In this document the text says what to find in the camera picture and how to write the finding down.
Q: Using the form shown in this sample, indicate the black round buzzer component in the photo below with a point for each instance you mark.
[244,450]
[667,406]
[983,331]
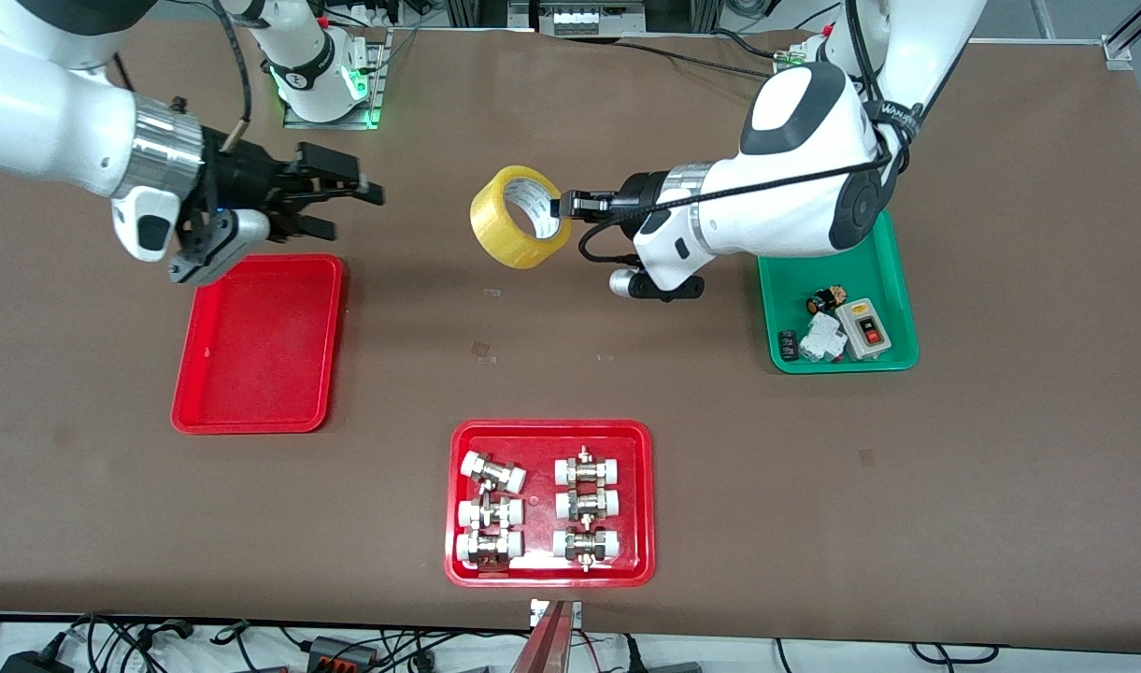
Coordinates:
[822,302]

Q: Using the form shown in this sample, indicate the empty red plastic tray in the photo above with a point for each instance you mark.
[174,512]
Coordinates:
[257,346]

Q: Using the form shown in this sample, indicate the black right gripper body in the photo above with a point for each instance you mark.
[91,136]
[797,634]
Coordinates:
[240,178]

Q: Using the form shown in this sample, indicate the red tray with fittings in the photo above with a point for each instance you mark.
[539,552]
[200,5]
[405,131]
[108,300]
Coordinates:
[542,467]

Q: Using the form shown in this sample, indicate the grey connector box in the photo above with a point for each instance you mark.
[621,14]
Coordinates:
[341,652]

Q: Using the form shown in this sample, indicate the metal pipe fitting white caps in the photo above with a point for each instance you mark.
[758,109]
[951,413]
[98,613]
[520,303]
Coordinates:
[586,544]
[491,512]
[587,505]
[495,472]
[488,547]
[587,470]

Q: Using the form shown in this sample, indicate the white circuit breaker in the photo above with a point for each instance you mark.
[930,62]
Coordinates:
[822,338]

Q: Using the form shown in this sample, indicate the black power adapter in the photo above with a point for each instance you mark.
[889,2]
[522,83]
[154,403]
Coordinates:
[33,664]

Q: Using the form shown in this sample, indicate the grey on-off switch box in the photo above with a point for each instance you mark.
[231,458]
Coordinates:
[864,329]

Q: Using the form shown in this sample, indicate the aluminium profile rail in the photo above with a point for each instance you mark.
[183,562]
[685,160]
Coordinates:
[1126,33]

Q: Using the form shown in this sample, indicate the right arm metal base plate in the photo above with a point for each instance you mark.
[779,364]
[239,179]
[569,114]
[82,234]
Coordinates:
[379,84]

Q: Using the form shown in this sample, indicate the small black capacitor block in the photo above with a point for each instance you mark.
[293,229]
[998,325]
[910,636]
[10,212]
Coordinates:
[788,346]

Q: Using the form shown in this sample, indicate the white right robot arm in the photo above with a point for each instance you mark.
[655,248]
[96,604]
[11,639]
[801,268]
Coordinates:
[37,112]

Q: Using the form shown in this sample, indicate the yellow tape roll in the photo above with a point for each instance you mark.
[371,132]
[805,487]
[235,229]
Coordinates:
[495,229]

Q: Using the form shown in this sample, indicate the black plug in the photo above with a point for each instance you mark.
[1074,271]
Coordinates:
[636,656]

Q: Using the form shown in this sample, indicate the green plastic tray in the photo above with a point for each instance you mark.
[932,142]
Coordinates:
[892,280]

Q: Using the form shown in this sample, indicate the white terminal block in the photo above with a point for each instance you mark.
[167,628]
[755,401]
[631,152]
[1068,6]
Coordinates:
[586,21]

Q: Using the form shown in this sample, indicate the reddish camera stand post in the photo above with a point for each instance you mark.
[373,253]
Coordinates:
[544,650]

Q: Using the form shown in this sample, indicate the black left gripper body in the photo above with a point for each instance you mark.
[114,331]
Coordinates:
[637,193]

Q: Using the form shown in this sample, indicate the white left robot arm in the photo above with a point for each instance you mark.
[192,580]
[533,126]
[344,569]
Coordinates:
[785,206]

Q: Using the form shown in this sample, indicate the aluminium frame rack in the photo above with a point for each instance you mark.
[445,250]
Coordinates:
[673,11]

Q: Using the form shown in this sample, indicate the aluminium stand bracket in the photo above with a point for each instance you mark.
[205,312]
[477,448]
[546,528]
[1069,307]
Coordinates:
[575,612]

